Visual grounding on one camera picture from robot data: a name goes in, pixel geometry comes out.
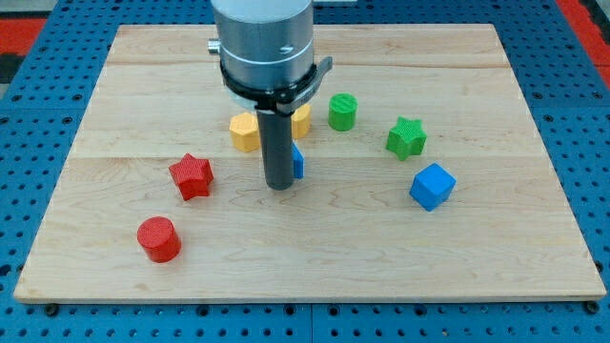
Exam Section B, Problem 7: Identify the wooden board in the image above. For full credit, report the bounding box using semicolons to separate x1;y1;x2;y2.
14;24;606;304

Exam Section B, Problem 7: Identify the red cylinder block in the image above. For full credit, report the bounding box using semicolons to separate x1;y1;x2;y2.
136;216;182;263

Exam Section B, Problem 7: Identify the blue cube block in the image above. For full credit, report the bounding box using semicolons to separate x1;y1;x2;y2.
409;163;457;212

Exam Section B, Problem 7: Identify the green cylinder block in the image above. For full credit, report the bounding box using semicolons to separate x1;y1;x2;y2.
328;93;358;131

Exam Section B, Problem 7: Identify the green star block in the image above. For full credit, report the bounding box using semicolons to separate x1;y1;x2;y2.
386;116;427;161

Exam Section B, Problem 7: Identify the red star block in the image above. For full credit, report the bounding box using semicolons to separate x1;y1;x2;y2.
169;153;214;201

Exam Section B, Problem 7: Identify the blue triangle block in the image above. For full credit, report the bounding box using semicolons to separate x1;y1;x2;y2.
292;143;305;179

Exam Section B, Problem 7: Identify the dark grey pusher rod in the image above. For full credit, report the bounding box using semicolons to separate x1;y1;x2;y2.
256;110;294;191

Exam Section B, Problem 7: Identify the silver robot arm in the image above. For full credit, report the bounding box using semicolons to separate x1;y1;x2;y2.
211;0;315;102

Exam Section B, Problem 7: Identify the black clamp ring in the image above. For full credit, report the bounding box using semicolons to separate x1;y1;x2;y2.
219;55;334;116

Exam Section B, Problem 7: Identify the yellow hexagon block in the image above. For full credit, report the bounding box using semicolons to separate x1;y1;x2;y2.
230;112;260;152

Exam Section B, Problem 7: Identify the yellow heart block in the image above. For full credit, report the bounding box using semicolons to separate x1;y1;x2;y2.
291;104;312;139

